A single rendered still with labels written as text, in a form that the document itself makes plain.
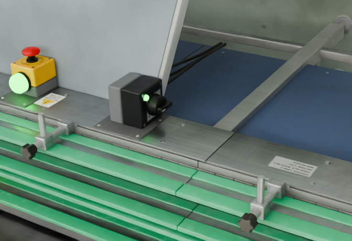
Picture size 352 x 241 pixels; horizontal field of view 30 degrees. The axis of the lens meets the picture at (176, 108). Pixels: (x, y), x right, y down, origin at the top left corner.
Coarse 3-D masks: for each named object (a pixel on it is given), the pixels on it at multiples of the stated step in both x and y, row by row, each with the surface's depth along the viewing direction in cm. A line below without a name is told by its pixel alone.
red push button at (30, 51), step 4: (24, 48) 144; (28, 48) 144; (32, 48) 144; (36, 48) 144; (24, 52) 143; (28, 52) 143; (32, 52) 143; (36, 52) 143; (28, 56) 143; (32, 56) 144
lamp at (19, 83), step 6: (18, 72) 143; (12, 78) 142; (18, 78) 141; (24, 78) 142; (12, 84) 142; (18, 84) 141; (24, 84) 142; (30, 84) 143; (18, 90) 142; (24, 90) 142
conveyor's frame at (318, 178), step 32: (0, 96) 146; (64, 96) 145; (96, 128) 131; (160, 128) 130; (192, 128) 130; (192, 160) 120; (224, 160) 119; (256, 160) 118; (288, 160) 118; (320, 160) 118; (288, 192) 112; (320, 192) 109
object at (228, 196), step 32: (0, 128) 136; (32, 128) 136; (96, 160) 124; (128, 160) 124; (160, 160) 123; (192, 192) 113; (224, 192) 113; (256, 192) 113; (288, 224) 104; (320, 224) 105
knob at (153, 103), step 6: (150, 96) 129; (156, 96) 129; (162, 96) 130; (150, 102) 129; (156, 102) 128; (162, 102) 130; (168, 102) 130; (150, 108) 129; (156, 108) 129; (162, 108) 128; (150, 114) 130; (156, 114) 129
